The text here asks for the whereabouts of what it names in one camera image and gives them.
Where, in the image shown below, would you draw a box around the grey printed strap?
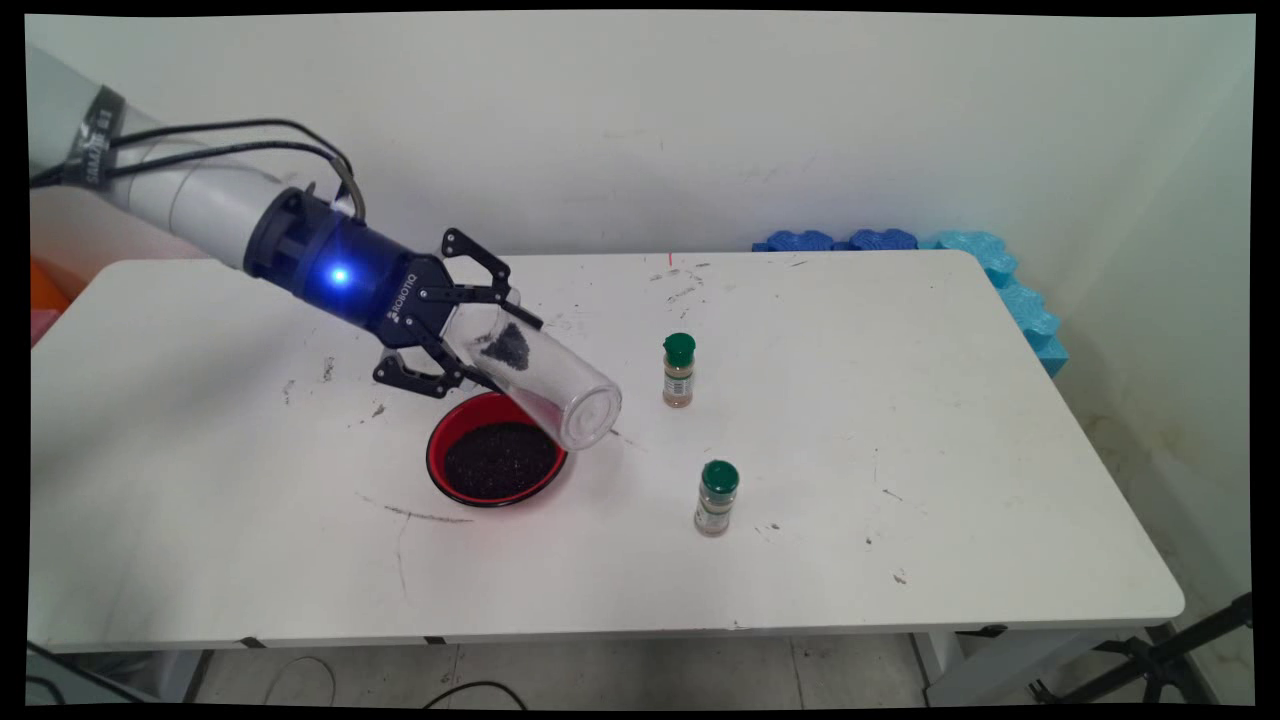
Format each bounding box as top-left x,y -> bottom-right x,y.
62,85 -> 129,186

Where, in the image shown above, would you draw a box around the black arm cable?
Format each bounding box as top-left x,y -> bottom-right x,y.
30,140 -> 359,219
105,118 -> 367,221

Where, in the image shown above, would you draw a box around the red bowl with black rim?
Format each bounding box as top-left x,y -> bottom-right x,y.
425,391 -> 572,509

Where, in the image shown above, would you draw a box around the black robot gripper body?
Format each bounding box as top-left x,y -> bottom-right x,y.
243,185 -> 456,351

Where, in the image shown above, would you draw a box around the white table leg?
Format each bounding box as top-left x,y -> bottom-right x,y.
912,628 -> 1151,707

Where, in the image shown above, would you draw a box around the light blue foam mat piece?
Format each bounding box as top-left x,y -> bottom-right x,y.
920,230 -> 1069,379

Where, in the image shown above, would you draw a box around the green-capped spice bottle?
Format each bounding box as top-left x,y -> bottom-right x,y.
661,332 -> 698,409
693,459 -> 741,538

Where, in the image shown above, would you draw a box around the clear plastic jar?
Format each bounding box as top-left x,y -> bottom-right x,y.
440,300 -> 624,453

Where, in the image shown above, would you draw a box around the black floor cable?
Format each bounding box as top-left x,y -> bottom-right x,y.
420,680 -> 529,709

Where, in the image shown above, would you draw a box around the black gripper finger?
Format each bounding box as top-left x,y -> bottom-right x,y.
372,335 -> 481,401
440,227 -> 546,332

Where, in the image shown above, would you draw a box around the black seeds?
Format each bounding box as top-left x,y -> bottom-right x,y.
443,420 -> 559,501
478,320 -> 533,373

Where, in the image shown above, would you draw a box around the black tripod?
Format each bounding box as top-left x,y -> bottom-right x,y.
1030,592 -> 1253,706

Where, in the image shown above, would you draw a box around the orange box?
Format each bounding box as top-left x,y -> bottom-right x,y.
30,258 -> 73,346

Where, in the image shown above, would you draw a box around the thin dark floor cable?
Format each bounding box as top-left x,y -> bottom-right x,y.
262,655 -> 338,706

